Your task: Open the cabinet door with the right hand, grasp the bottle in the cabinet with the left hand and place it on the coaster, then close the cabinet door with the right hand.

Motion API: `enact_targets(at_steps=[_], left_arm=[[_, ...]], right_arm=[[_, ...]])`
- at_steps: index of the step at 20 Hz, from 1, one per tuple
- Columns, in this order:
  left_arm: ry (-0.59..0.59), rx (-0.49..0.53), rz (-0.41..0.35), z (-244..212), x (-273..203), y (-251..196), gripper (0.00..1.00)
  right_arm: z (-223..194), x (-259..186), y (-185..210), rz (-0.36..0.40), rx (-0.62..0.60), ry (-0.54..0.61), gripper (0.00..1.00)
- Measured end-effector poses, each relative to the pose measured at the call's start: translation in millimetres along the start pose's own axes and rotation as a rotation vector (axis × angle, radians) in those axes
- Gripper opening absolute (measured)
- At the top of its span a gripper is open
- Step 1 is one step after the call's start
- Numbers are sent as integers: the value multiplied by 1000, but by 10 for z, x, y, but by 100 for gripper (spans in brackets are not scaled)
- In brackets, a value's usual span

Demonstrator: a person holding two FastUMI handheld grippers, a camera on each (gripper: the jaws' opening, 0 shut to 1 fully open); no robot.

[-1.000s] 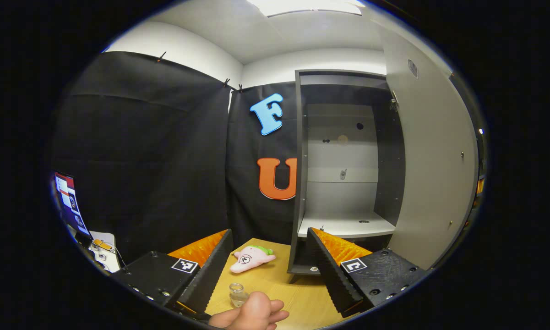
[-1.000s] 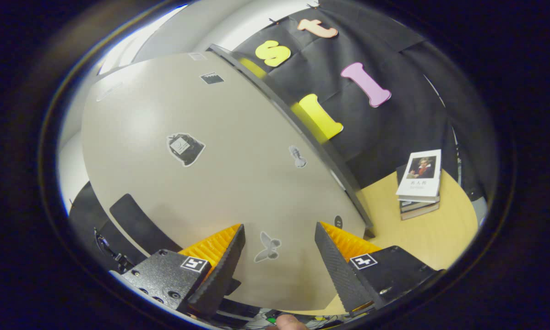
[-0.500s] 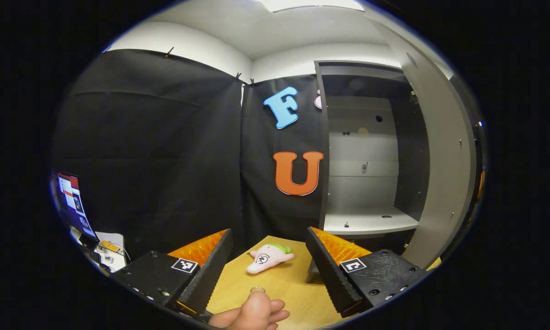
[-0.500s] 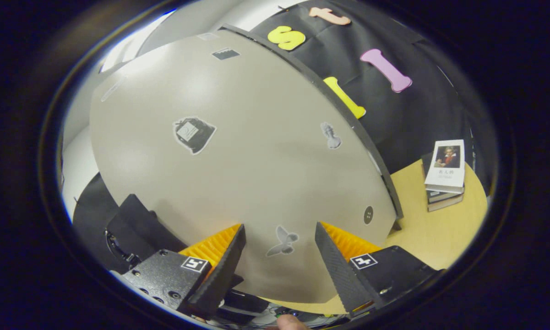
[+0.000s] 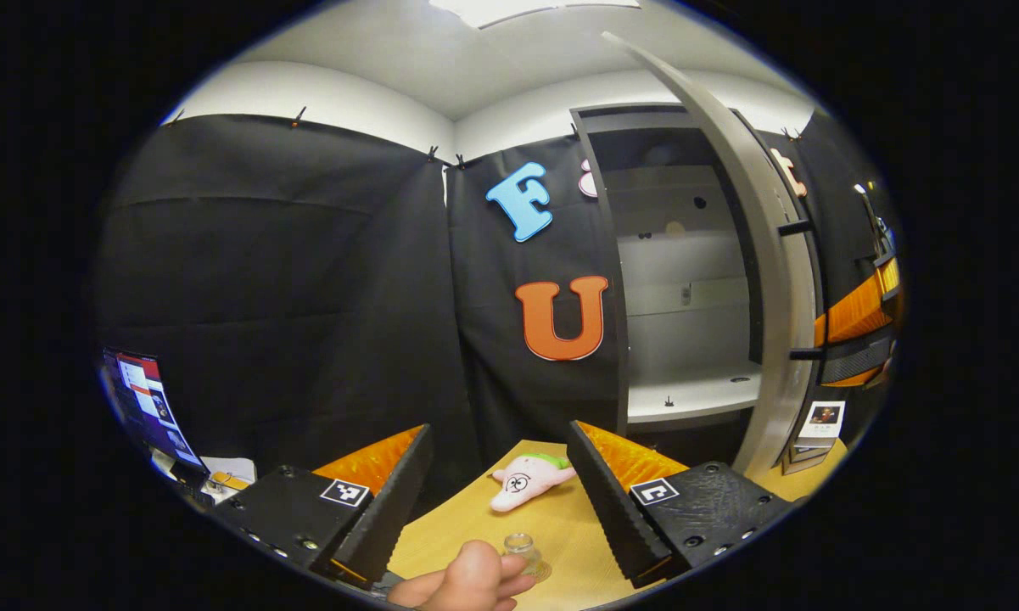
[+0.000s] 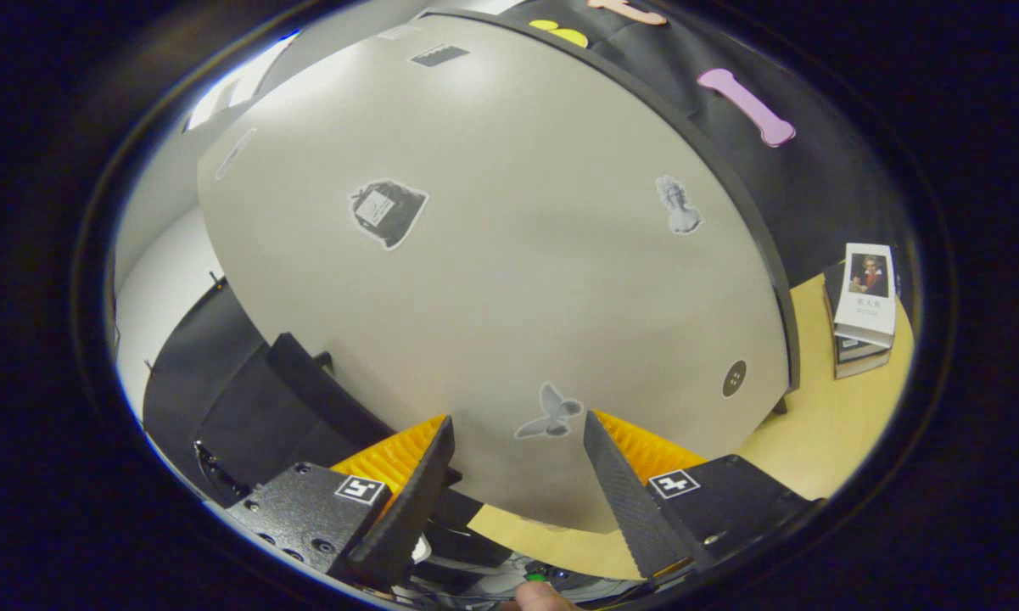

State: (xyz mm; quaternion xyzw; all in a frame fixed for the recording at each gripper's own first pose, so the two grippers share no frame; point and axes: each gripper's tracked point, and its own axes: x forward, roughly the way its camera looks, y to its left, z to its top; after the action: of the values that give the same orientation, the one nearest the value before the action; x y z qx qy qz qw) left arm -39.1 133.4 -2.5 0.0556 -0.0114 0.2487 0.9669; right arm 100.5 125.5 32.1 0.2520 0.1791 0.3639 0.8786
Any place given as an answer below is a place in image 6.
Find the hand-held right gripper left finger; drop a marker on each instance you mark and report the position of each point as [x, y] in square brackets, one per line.
[416, 509]

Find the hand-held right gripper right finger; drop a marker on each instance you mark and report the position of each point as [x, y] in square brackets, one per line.
[632, 509]

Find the grey book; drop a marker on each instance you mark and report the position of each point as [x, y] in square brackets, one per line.
[861, 367]
[857, 348]

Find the black backdrop cloth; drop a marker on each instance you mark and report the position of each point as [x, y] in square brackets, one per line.
[814, 170]

